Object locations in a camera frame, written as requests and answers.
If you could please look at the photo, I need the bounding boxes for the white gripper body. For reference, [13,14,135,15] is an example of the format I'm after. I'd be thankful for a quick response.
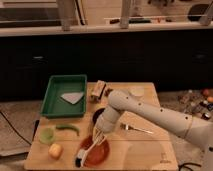
[95,107,121,133]

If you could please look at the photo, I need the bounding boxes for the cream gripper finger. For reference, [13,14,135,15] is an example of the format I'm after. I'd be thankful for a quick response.
[92,128,100,141]
[98,132,107,143]

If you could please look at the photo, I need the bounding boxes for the white black dish brush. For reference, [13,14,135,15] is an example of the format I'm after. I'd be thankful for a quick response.
[75,137,99,168]

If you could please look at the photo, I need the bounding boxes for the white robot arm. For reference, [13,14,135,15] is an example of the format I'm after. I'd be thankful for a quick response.
[95,90,213,152]

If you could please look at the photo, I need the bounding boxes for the dark round bowl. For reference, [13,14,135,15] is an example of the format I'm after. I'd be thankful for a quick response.
[92,108,105,124]

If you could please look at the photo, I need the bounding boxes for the red bowl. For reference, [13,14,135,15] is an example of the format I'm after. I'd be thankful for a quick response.
[82,140,110,167]

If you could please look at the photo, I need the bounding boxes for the silver fork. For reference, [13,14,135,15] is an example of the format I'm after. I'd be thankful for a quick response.
[120,123,153,134]

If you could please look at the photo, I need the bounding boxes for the wooden toy block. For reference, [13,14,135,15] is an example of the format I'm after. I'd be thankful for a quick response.
[91,80,106,102]

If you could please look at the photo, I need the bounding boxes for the green chili pepper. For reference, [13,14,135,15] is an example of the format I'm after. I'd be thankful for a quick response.
[55,124,80,136]

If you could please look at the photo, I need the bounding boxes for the white cloth piece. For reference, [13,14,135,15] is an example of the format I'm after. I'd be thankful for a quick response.
[61,92,84,104]

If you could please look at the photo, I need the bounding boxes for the yellow toy fruit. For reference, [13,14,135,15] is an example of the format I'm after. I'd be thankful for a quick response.
[48,143,63,159]

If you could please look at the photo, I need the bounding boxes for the green plastic tray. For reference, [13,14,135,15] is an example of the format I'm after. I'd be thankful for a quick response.
[41,75,87,118]

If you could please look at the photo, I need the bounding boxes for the green cup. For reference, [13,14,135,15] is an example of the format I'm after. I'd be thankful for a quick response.
[39,128,55,145]

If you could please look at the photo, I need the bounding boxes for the black cable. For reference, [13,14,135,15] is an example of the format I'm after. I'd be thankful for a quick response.
[0,110,33,146]

